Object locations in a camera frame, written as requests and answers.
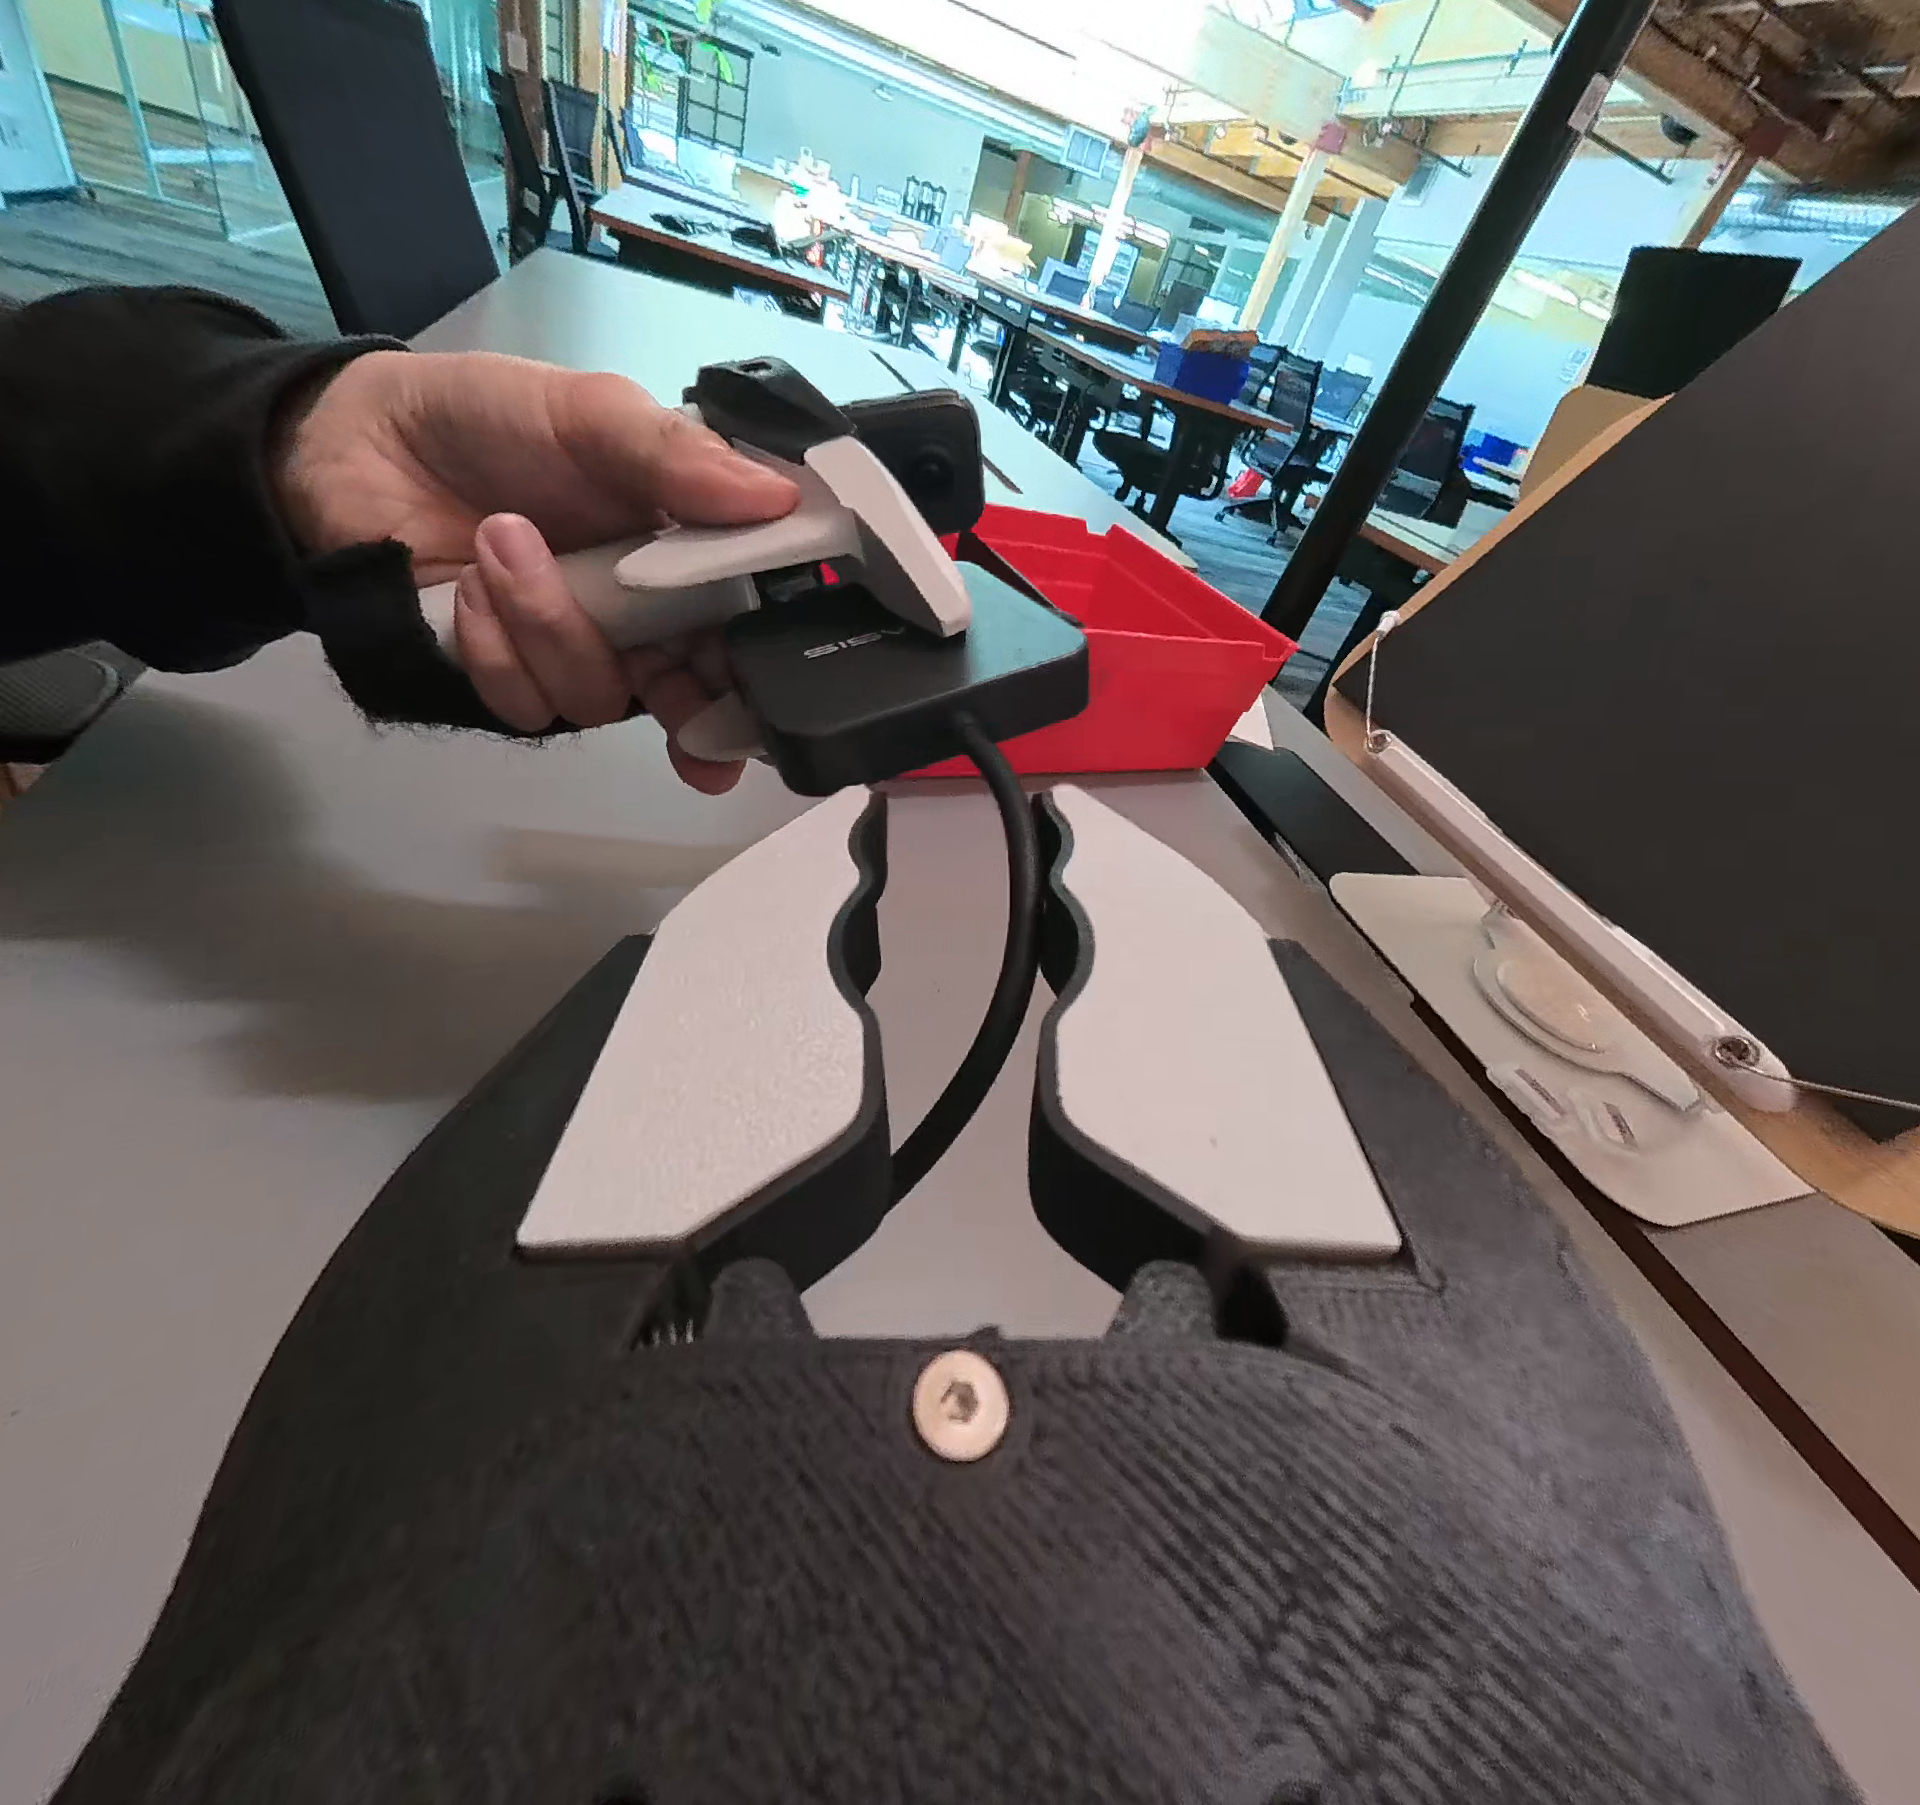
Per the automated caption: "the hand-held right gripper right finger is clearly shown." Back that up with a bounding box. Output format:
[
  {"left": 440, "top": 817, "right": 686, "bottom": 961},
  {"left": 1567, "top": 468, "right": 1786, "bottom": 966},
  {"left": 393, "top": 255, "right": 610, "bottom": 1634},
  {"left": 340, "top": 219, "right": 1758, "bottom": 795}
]
[{"left": 1030, "top": 783, "right": 1406, "bottom": 1290}]

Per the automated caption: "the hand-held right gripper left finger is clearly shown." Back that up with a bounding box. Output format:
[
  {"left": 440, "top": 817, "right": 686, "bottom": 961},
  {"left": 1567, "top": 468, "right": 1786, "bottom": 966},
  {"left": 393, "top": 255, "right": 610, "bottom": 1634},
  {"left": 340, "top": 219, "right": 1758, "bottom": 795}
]
[{"left": 514, "top": 789, "right": 895, "bottom": 1290}]

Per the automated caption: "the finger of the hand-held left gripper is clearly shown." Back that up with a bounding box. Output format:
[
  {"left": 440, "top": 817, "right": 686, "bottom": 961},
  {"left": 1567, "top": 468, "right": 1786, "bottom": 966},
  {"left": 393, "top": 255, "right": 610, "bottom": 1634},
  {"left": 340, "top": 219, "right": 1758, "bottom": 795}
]
[
  {"left": 674, "top": 695, "right": 782, "bottom": 763},
  {"left": 611, "top": 433, "right": 978, "bottom": 641}
]

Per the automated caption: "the black usb hub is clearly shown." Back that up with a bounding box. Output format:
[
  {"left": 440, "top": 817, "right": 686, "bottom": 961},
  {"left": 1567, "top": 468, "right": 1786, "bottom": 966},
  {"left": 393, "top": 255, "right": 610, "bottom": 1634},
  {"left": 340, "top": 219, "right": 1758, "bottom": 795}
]
[{"left": 725, "top": 560, "right": 1091, "bottom": 798}]

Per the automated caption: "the red plastic bin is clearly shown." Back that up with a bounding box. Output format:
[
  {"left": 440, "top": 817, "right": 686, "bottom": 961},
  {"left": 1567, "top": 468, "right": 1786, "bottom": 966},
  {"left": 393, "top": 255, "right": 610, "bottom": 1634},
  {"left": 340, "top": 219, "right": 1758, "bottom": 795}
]
[{"left": 900, "top": 503, "right": 1297, "bottom": 781}]

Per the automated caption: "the person's left forearm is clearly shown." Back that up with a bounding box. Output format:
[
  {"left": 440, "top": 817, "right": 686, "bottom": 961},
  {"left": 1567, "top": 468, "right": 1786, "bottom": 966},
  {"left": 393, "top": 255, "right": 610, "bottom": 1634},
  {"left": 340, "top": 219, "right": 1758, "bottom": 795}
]
[{"left": 0, "top": 287, "right": 579, "bottom": 743}]

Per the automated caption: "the person's left hand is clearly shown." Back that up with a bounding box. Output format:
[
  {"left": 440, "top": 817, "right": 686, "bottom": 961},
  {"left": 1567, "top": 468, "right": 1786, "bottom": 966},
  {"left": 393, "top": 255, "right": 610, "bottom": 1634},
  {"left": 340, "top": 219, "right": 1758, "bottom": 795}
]
[{"left": 277, "top": 350, "right": 805, "bottom": 795}]

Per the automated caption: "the row of office desks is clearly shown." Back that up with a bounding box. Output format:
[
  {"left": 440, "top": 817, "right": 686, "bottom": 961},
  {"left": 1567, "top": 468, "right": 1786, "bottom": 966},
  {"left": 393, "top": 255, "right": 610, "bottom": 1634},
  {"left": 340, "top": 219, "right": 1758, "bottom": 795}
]
[{"left": 592, "top": 178, "right": 1516, "bottom": 547}]

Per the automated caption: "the green potted plant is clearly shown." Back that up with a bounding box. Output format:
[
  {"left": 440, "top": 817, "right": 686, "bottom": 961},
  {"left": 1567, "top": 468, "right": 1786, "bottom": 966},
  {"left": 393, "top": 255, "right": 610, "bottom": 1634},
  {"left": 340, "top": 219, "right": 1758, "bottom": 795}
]
[{"left": 637, "top": 0, "right": 745, "bottom": 112}]

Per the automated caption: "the white tablet stand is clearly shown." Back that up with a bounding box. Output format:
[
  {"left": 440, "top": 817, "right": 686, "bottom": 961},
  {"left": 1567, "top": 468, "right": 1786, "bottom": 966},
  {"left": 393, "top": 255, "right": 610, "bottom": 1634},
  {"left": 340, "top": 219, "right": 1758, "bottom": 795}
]
[{"left": 1326, "top": 729, "right": 1819, "bottom": 1232}]

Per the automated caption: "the black panel with wooden rim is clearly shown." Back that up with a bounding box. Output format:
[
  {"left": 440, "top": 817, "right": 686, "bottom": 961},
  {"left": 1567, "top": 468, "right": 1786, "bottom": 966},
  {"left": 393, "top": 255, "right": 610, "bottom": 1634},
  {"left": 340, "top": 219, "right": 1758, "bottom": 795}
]
[{"left": 1322, "top": 209, "right": 1920, "bottom": 1244}]

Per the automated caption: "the black metal pole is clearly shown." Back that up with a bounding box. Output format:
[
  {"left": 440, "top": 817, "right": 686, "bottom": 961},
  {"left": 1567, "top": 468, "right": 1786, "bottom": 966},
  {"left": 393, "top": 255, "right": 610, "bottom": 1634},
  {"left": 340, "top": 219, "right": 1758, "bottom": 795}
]
[{"left": 1265, "top": 0, "right": 1725, "bottom": 646}]

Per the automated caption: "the black office chair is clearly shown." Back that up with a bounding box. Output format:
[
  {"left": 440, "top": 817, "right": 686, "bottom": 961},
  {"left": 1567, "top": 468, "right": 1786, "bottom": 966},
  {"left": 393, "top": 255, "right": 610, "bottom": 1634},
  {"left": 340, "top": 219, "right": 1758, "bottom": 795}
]
[{"left": 176, "top": 0, "right": 503, "bottom": 338}]

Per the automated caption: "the cardboard box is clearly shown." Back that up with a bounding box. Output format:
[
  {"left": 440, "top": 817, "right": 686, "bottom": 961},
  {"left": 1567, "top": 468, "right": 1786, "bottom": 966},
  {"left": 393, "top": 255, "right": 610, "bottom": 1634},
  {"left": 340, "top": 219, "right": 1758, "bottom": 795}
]
[{"left": 1522, "top": 388, "right": 1671, "bottom": 486}]

